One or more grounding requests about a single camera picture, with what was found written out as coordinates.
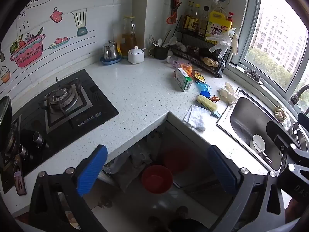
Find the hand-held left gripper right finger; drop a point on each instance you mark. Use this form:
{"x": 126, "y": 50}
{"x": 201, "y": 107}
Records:
{"x": 221, "y": 169}

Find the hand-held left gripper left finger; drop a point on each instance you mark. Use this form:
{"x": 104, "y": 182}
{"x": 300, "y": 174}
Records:
{"x": 93, "y": 169}

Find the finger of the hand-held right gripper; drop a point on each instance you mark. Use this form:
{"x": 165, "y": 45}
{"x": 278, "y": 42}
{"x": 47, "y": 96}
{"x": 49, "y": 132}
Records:
{"x": 304, "y": 120}
{"x": 294, "y": 154}

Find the white glove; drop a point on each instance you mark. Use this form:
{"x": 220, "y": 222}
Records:
{"x": 227, "y": 93}

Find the dirty crumpled rag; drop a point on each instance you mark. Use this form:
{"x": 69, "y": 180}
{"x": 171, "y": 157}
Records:
{"x": 281, "y": 114}

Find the metal faucet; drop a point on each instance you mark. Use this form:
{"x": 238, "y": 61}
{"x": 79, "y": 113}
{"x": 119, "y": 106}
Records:
{"x": 298, "y": 94}

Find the metal chopstick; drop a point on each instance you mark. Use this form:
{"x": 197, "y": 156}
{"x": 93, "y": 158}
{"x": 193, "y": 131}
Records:
{"x": 265, "y": 152}

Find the white bowl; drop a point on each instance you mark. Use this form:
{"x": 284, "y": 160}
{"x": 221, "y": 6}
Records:
{"x": 257, "y": 142}

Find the grey plastic bag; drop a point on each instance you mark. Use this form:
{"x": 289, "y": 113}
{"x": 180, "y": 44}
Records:
{"x": 132, "y": 169}

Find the stainless steel sink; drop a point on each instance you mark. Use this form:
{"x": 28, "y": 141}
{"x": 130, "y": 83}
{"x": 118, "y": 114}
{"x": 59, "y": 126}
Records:
{"x": 241, "y": 116}

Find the white dish cloth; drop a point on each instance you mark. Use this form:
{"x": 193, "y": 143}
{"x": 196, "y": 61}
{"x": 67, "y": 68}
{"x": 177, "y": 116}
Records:
{"x": 196, "y": 116}

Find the green trees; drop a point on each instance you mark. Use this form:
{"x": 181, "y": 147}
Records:
{"x": 268, "y": 70}

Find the red plastic basin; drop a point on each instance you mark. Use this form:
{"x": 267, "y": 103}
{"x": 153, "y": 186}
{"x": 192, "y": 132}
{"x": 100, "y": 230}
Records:
{"x": 157, "y": 178}

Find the yellow scrub brush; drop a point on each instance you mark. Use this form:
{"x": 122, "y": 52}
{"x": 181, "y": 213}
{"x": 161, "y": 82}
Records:
{"x": 206, "y": 104}

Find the black glass gas stove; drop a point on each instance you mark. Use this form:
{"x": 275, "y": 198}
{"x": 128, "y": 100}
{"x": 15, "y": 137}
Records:
{"x": 96, "y": 101}

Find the steel wool scourer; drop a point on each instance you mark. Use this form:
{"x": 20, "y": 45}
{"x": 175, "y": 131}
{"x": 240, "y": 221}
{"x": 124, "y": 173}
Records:
{"x": 253, "y": 75}

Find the chili oil sachet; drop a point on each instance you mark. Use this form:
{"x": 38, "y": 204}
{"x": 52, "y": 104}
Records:
{"x": 214, "y": 99}

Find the printed seasoning packet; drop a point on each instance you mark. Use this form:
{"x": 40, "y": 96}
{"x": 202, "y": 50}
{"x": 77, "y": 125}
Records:
{"x": 19, "y": 178}

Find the blue round lid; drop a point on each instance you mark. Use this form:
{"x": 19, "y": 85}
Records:
{"x": 205, "y": 94}

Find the blue plastic wrapper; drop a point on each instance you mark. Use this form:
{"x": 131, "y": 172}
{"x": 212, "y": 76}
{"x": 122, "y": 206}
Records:
{"x": 202, "y": 86}

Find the apartment buildings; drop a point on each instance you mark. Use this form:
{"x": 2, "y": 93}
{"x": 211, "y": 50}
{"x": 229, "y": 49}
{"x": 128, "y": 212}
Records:
{"x": 280, "y": 33}

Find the green white cardboard box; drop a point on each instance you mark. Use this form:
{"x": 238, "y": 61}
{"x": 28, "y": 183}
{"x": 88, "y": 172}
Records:
{"x": 183, "y": 79}

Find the cream rubber glove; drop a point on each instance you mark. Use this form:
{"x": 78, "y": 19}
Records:
{"x": 234, "y": 43}

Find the orange snack packet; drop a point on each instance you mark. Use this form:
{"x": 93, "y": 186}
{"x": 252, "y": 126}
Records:
{"x": 187, "y": 68}

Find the ginger root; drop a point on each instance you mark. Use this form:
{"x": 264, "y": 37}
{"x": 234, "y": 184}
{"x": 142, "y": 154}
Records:
{"x": 210, "y": 62}

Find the blue plastic tray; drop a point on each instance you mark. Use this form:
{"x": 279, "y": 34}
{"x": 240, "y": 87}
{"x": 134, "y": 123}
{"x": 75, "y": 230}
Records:
{"x": 113, "y": 61}

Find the translucent rubber glove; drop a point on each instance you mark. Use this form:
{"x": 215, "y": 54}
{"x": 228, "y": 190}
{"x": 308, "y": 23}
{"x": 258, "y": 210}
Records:
{"x": 223, "y": 41}

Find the clear plastic bottle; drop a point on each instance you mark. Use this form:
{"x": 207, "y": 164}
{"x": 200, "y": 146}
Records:
{"x": 175, "y": 61}

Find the small steel teapot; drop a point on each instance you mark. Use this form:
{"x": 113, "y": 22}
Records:
{"x": 110, "y": 50}

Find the white lidded condiment jar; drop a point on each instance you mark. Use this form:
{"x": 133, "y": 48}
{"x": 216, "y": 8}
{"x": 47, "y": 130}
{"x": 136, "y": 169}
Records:
{"x": 135, "y": 56}

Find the yellow detergent jug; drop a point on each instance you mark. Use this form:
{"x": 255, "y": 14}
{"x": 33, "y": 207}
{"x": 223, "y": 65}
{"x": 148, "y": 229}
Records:
{"x": 218, "y": 26}

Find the dark enamel mug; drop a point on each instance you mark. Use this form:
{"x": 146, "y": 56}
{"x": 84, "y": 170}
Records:
{"x": 160, "y": 52}

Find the glass oil bottle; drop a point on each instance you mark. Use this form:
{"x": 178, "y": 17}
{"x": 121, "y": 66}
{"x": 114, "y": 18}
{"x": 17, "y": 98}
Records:
{"x": 128, "y": 41}

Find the dark vinegar bottle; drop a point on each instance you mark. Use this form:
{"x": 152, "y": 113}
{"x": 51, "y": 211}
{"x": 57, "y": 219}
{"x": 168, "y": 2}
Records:
{"x": 204, "y": 24}

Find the dark chopstick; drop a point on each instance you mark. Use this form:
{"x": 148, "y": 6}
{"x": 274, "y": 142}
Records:
{"x": 166, "y": 38}

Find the metal utensil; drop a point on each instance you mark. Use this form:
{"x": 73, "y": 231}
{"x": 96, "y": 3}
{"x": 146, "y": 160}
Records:
{"x": 153, "y": 38}

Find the cartoon kitchen wall sticker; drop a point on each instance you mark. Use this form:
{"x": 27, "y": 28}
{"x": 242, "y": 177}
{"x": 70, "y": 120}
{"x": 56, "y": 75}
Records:
{"x": 29, "y": 48}

